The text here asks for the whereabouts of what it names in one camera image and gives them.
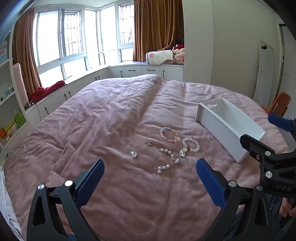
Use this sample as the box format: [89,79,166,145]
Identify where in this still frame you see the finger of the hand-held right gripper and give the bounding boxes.
[268,113,296,139]
[240,134,296,167]

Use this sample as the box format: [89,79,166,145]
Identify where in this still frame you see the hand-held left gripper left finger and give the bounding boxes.
[26,159,105,241]

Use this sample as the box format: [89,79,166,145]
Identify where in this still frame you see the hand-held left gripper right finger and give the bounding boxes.
[196,158,272,241]

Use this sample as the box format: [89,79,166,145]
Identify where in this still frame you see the white rectangular storage box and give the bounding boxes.
[195,98,266,164]

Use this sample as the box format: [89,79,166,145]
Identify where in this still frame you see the white bead bracelet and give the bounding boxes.
[182,137,200,152]

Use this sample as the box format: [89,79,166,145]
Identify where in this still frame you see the pearl drop earring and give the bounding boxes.
[159,148,175,160]
[157,164,171,175]

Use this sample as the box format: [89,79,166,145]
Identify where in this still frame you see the pastel bead bracelet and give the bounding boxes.
[159,127,181,143]

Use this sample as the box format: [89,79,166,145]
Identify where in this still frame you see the person's right hand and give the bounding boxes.
[279,198,296,218]

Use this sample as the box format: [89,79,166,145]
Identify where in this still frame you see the orange chair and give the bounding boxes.
[261,92,291,117]

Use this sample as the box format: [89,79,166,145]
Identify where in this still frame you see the white framed mirror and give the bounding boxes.
[253,39,275,103]

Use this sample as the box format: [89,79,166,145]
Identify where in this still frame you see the pink fleece blanket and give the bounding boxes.
[2,74,289,241]

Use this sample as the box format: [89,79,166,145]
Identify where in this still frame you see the white cloth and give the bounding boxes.
[0,165,23,240]

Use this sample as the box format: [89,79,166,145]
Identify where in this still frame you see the green box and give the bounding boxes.
[13,110,26,128]

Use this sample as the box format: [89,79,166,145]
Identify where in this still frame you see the red cloth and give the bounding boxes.
[29,80,66,101]

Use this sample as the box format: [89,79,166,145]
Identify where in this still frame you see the white shelf unit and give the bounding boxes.
[0,28,33,152]

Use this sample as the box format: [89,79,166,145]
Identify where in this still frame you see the white window seat cabinets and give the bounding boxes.
[25,63,184,122]

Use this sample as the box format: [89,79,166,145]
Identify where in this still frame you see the pile of folded clothes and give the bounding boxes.
[172,42,185,65]

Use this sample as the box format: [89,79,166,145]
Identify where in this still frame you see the pink upright board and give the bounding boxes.
[13,63,29,108]

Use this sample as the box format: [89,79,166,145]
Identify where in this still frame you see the rolled white floral blanket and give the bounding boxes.
[145,50,174,65]

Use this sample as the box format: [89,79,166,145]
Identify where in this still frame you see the brown curtain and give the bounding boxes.
[12,9,42,96]
[133,0,185,63]

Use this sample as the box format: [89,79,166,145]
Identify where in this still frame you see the bay window with bars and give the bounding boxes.
[32,0,135,81]

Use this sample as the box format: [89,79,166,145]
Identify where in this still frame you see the white cable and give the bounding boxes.
[0,145,26,166]

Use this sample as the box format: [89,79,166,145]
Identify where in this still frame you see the black cable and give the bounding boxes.
[34,101,41,122]

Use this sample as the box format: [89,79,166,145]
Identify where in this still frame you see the wall poster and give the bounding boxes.
[0,38,10,64]

